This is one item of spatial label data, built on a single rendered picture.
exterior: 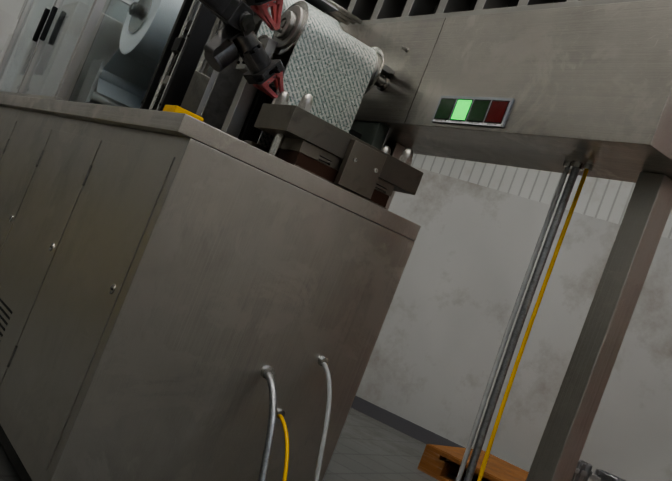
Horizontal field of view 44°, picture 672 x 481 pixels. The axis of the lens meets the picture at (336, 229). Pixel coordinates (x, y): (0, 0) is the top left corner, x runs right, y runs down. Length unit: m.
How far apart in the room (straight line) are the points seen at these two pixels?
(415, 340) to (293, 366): 3.40
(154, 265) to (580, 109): 0.91
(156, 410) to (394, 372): 3.61
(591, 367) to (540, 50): 0.69
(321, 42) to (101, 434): 1.06
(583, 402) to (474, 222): 3.60
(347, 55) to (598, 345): 0.96
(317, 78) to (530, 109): 0.56
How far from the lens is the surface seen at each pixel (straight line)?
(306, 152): 1.90
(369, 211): 1.92
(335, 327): 1.94
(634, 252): 1.76
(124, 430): 1.78
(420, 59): 2.24
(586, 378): 1.74
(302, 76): 2.10
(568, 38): 1.89
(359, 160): 1.94
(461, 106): 2.02
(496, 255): 5.17
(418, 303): 5.30
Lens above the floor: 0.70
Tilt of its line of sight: 3 degrees up
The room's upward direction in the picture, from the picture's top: 21 degrees clockwise
